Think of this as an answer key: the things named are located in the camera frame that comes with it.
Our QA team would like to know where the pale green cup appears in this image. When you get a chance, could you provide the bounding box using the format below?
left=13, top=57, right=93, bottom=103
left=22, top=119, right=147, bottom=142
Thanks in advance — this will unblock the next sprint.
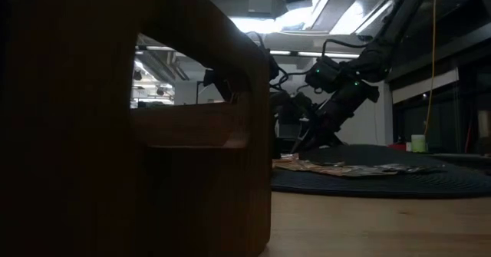
left=410, top=133, right=427, bottom=153

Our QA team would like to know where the wooden three-compartment tray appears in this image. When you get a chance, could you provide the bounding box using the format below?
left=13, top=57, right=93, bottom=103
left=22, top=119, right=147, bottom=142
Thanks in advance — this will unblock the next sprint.
left=0, top=0, right=274, bottom=257

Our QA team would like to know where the hanging yellow cable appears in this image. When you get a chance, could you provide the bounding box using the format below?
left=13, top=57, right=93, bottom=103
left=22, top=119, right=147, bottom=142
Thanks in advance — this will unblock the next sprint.
left=423, top=0, right=437, bottom=136

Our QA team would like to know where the dark purple tea packet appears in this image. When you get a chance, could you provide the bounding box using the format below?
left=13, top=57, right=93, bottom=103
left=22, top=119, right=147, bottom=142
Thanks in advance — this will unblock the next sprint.
left=375, top=163, right=448, bottom=174

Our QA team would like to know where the long ceiling light strip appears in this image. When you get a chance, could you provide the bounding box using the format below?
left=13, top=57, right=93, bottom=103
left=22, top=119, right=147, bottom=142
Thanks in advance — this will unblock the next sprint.
left=268, top=49, right=365, bottom=59

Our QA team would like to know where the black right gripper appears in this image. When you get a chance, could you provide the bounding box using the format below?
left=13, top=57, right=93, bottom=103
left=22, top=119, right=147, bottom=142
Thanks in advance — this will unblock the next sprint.
left=290, top=81, right=381, bottom=154

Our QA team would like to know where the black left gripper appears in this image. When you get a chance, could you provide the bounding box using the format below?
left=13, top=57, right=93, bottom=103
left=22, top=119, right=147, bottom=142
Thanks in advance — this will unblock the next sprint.
left=270, top=91, right=319, bottom=136

